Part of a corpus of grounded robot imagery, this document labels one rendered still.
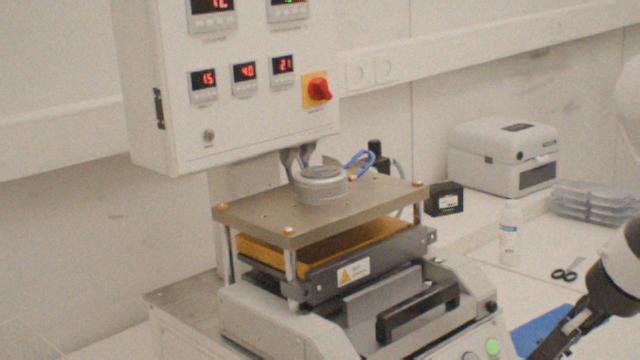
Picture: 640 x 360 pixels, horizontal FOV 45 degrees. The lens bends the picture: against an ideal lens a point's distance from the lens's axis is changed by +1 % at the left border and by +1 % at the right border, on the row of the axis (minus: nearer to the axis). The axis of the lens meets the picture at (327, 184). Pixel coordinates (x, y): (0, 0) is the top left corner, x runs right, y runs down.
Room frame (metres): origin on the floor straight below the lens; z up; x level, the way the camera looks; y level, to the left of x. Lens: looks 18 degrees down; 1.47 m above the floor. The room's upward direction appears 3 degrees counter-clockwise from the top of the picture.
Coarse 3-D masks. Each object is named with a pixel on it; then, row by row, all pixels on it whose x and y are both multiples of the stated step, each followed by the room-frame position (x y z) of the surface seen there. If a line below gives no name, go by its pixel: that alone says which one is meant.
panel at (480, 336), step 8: (480, 328) 0.97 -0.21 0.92; (488, 328) 0.98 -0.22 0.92; (496, 328) 0.99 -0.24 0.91; (464, 336) 0.95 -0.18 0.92; (472, 336) 0.96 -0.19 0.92; (480, 336) 0.97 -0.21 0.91; (488, 336) 0.97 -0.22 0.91; (496, 336) 0.98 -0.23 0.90; (448, 344) 0.93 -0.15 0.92; (456, 344) 0.94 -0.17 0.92; (464, 344) 0.94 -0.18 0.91; (472, 344) 0.95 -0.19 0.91; (480, 344) 0.96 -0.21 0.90; (504, 344) 0.98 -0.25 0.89; (440, 352) 0.91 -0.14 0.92; (448, 352) 0.92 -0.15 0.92; (456, 352) 0.93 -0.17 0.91; (480, 352) 0.95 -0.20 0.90; (488, 352) 0.96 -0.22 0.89; (504, 352) 0.98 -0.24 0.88
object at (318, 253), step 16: (368, 224) 1.06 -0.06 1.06; (384, 224) 1.05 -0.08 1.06; (400, 224) 1.05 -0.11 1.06; (240, 240) 1.03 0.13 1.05; (256, 240) 1.02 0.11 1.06; (320, 240) 1.00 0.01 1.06; (336, 240) 1.00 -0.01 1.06; (352, 240) 1.00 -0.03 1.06; (368, 240) 0.99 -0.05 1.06; (240, 256) 1.04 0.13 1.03; (256, 256) 1.01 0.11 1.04; (272, 256) 0.98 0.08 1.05; (304, 256) 0.95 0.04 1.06; (320, 256) 0.95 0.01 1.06; (336, 256) 0.95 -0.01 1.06; (272, 272) 0.98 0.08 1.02
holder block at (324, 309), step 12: (408, 264) 1.05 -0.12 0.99; (252, 276) 1.03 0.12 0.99; (384, 276) 1.01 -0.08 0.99; (264, 288) 1.00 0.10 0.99; (276, 288) 0.99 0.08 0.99; (360, 288) 0.98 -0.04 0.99; (336, 300) 0.95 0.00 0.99; (312, 312) 0.92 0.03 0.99; (324, 312) 0.93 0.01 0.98; (336, 312) 0.95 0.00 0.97
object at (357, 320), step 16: (400, 272) 0.98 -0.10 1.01; (416, 272) 1.00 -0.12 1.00; (368, 288) 0.94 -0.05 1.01; (384, 288) 0.95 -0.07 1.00; (400, 288) 0.97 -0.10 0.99; (416, 288) 1.00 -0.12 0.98; (352, 304) 0.91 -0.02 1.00; (368, 304) 0.93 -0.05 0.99; (384, 304) 0.95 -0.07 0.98; (464, 304) 0.96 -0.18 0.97; (336, 320) 0.93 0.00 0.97; (352, 320) 0.91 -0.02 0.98; (368, 320) 0.92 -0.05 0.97; (416, 320) 0.92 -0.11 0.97; (432, 320) 0.91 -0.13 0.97; (448, 320) 0.93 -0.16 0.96; (464, 320) 0.96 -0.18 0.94; (352, 336) 0.88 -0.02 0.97; (368, 336) 0.88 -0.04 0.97; (400, 336) 0.88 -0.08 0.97; (416, 336) 0.89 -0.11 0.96; (432, 336) 0.91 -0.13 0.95; (368, 352) 0.84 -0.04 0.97; (384, 352) 0.85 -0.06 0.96; (400, 352) 0.87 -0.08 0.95
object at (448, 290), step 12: (432, 288) 0.93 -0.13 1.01; (444, 288) 0.93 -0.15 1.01; (456, 288) 0.95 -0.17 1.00; (408, 300) 0.90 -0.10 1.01; (420, 300) 0.90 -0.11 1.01; (432, 300) 0.91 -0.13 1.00; (444, 300) 0.93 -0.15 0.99; (456, 300) 0.95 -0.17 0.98; (384, 312) 0.87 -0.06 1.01; (396, 312) 0.87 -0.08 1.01; (408, 312) 0.88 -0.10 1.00; (420, 312) 0.90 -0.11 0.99; (384, 324) 0.86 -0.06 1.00; (396, 324) 0.87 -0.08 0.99; (384, 336) 0.85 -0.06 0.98
